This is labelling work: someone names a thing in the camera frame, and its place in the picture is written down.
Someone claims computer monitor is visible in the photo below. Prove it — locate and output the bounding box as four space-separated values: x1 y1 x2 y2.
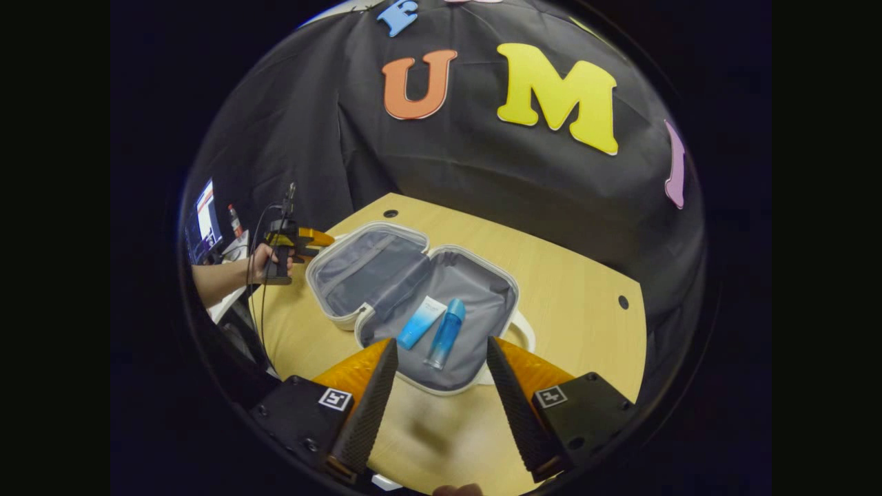
187 178 223 264

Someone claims clear blue bottle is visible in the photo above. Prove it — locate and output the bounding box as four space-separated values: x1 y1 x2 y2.
423 298 467 371

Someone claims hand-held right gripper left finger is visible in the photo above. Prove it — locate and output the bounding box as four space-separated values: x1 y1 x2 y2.
248 337 400 487

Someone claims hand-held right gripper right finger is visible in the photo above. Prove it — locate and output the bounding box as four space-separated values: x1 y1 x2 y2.
486 335 639 484

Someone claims black cable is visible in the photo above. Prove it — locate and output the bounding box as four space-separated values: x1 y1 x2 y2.
247 203 286 376

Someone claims blue and white tube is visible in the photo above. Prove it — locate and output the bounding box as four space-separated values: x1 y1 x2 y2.
396 296 448 351

